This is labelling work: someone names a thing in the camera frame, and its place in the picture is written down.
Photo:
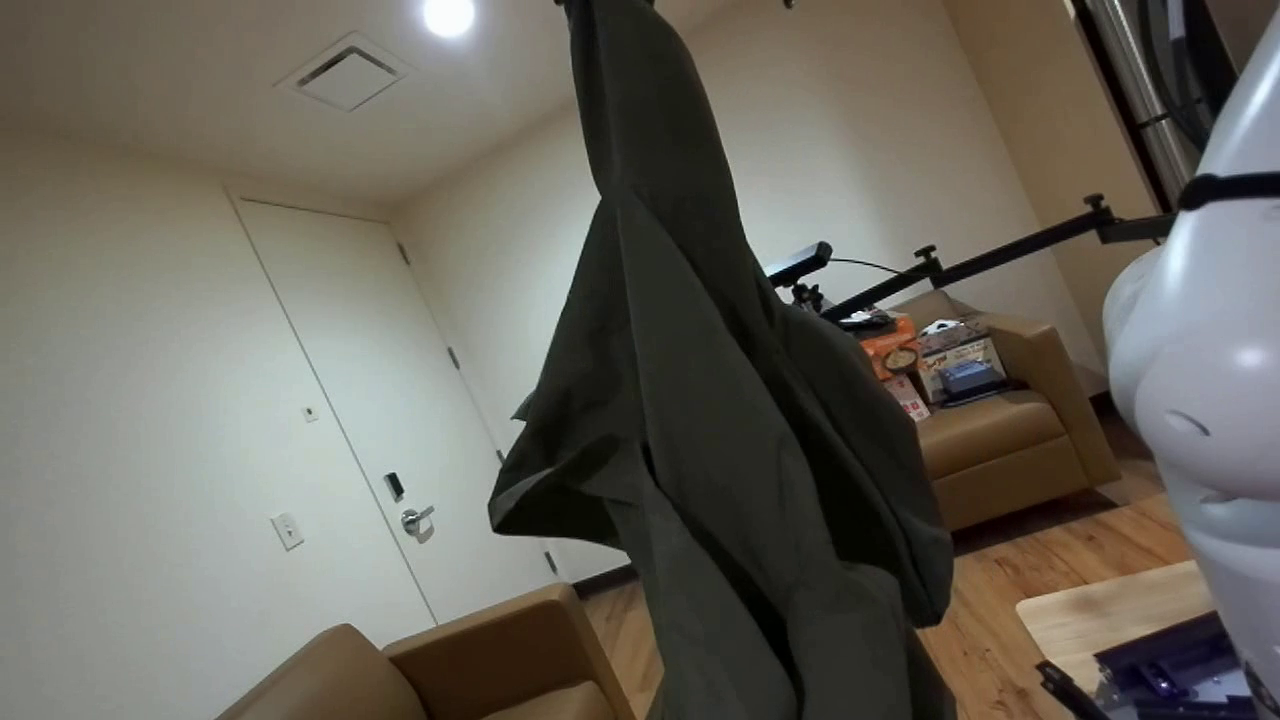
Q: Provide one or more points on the olive green cloth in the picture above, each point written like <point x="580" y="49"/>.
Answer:
<point x="720" y="443"/>

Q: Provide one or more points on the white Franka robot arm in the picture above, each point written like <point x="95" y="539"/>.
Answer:
<point x="1202" y="400"/>

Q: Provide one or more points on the orange box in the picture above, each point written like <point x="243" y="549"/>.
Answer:
<point x="884" y="349"/>

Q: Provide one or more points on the red white box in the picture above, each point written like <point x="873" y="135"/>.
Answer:
<point x="913" y="397"/>

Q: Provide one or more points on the door deadbolt lock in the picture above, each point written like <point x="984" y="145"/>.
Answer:
<point x="395" y="484"/>

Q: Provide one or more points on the white door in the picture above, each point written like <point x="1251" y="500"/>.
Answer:
<point x="361" y="400"/>

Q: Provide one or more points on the grey printed box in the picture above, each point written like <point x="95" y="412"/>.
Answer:
<point x="963" y="368"/>

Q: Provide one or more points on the brown leather sofa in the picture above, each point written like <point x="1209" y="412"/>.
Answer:
<point x="505" y="665"/>

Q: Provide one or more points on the brown armchair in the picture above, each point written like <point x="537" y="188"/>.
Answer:
<point x="1013" y="452"/>

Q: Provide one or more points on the round ceiling light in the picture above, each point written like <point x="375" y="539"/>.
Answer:
<point x="448" y="12"/>

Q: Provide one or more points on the square ceiling vent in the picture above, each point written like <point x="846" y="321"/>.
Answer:
<point x="347" y="76"/>

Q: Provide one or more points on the black clamp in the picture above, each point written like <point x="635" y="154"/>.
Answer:
<point x="1067" y="686"/>

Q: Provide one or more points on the black purple base board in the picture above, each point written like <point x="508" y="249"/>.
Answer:
<point x="1172" y="665"/>

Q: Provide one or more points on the black stereo camera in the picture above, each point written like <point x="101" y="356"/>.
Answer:
<point x="803" y="265"/>

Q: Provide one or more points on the black camera stand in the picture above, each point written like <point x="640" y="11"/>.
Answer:
<point x="984" y="256"/>

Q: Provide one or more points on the white light switch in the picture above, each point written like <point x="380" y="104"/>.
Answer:
<point x="287" y="530"/>

